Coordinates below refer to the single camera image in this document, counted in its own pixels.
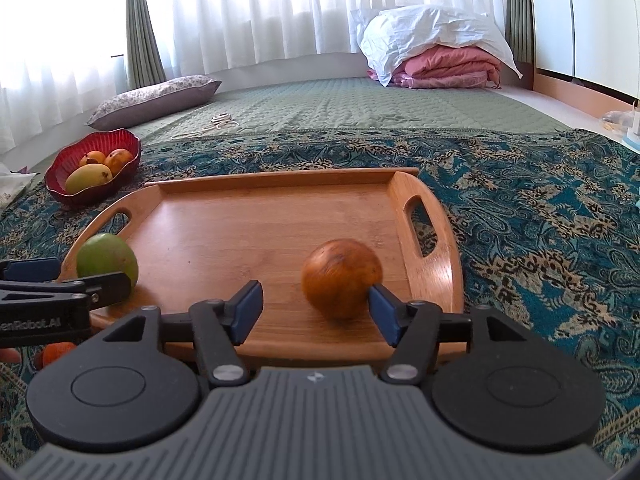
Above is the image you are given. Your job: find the green quilted mat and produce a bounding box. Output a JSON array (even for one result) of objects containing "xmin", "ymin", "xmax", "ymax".
[{"xmin": 130, "ymin": 78, "xmax": 568, "ymax": 144}]

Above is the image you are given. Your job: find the green drape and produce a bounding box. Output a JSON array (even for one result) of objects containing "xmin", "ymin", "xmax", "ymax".
[
  {"xmin": 125, "ymin": 0, "xmax": 166, "ymax": 90},
  {"xmin": 506, "ymin": 0, "xmax": 535, "ymax": 65}
]

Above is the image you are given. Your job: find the small mandarin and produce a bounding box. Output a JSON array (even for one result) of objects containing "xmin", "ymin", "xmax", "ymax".
[
  {"xmin": 0, "ymin": 349, "xmax": 22, "ymax": 364},
  {"xmin": 41, "ymin": 342, "xmax": 77, "ymax": 367}
]

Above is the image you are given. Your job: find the small mandarin front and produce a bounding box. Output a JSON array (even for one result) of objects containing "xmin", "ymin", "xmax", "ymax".
[{"xmin": 41, "ymin": 342, "xmax": 77, "ymax": 367}]

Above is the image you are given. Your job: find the floral grey pillow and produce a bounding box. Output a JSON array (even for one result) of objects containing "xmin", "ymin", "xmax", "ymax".
[{"xmin": 87, "ymin": 75, "xmax": 221, "ymax": 131}]

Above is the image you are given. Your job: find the green apple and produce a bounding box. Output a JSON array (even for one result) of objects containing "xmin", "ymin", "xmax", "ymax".
[{"xmin": 76, "ymin": 233, "xmax": 139, "ymax": 287}]

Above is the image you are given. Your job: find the green drape left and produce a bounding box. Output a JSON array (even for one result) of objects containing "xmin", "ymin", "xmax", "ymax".
[{"xmin": 125, "ymin": 0, "xmax": 166, "ymax": 90}]

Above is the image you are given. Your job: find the white duvet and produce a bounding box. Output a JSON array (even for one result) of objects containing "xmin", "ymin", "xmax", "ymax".
[{"xmin": 350, "ymin": 4, "xmax": 519, "ymax": 86}]

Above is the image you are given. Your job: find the large brownish orange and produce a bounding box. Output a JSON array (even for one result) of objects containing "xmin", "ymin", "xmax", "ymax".
[{"xmin": 300, "ymin": 238, "xmax": 383, "ymax": 322}]

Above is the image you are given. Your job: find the small mandarin back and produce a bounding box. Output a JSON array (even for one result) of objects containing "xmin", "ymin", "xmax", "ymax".
[{"xmin": 0, "ymin": 349, "xmax": 22, "ymax": 364}]

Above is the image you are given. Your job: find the reddish orange fruit in bowl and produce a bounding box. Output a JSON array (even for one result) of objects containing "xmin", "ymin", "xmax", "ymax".
[{"xmin": 104, "ymin": 148, "xmax": 134, "ymax": 177}]

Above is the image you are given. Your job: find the white sheer curtain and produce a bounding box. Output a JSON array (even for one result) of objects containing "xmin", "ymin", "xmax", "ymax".
[{"xmin": 1, "ymin": 0, "xmax": 506, "ymax": 152}]

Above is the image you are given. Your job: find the yellow mango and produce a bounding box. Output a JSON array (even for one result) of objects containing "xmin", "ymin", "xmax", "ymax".
[{"xmin": 64, "ymin": 164, "xmax": 113, "ymax": 195}]

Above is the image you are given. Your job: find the wooden serving tray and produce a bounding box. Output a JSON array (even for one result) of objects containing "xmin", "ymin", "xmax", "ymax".
[{"xmin": 84, "ymin": 168, "xmax": 464, "ymax": 366}]

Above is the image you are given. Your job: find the white coiled cable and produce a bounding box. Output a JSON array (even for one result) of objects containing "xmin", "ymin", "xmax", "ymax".
[{"xmin": 186, "ymin": 114, "xmax": 241, "ymax": 137}]

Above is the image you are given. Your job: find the pink folded blanket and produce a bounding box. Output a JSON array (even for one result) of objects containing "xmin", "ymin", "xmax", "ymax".
[{"xmin": 390, "ymin": 46, "xmax": 501, "ymax": 89}]

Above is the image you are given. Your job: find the red fruit bowl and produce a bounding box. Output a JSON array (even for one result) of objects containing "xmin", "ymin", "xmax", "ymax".
[{"xmin": 44, "ymin": 129, "xmax": 142, "ymax": 208}]

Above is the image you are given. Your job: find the green drape right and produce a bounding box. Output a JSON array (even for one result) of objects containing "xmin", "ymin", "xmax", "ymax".
[{"xmin": 506, "ymin": 0, "xmax": 535, "ymax": 65}]

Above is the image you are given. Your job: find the white charger with cable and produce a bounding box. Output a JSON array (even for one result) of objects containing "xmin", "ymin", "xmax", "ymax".
[{"xmin": 601, "ymin": 105, "xmax": 640, "ymax": 150}]

